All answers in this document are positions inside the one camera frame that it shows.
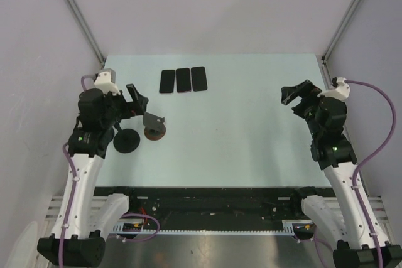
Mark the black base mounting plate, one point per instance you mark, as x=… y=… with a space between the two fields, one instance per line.
x=217 y=209

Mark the purple phone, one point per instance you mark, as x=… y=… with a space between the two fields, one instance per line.
x=183 y=80

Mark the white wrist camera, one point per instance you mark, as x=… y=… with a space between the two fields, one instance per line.
x=340 y=89
x=106 y=82

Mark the black stand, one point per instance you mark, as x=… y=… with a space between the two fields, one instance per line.
x=126 y=140

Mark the black phone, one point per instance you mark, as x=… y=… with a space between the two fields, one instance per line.
x=199 y=79

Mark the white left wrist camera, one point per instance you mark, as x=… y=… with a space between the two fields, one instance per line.
x=106 y=82

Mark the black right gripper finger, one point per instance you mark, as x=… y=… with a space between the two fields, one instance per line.
x=288 y=94
x=307 y=87

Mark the aluminium frame post left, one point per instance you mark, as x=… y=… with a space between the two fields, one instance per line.
x=83 y=26

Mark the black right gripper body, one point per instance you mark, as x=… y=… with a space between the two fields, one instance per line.
x=307 y=108

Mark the aluminium table rail right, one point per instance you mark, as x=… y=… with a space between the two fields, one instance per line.
x=325 y=72

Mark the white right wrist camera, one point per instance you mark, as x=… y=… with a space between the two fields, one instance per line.
x=340 y=89

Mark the aluminium frame post right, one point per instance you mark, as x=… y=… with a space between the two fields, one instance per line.
x=344 y=23

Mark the aluminium frame post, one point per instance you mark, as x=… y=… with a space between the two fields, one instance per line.
x=83 y=26
x=344 y=23

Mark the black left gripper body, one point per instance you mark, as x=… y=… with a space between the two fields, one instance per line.
x=119 y=108

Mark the silver white phone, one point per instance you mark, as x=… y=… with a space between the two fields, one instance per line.
x=167 y=81

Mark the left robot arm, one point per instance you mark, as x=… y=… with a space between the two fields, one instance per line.
x=76 y=240

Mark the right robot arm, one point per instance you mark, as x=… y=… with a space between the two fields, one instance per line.
x=355 y=235

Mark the round wooden phone stand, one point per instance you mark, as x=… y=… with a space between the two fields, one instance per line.
x=154 y=126

